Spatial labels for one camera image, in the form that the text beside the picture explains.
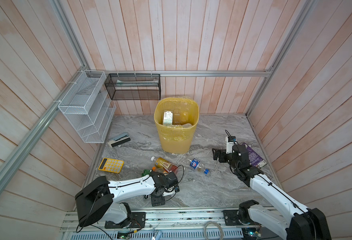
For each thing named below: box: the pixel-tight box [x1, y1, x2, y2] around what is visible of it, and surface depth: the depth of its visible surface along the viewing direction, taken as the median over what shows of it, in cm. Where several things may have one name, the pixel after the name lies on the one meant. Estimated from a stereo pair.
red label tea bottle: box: [151, 156, 179, 173], surface depth 88 cm
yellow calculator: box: [98, 157, 125, 174], surface depth 93 cm
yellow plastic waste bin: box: [153, 97, 200, 155], surface depth 91 cm
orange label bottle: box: [151, 166, 165, 174], surface depth 86 cm
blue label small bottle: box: [187, 158, 210, 175], surface depth 90 cm
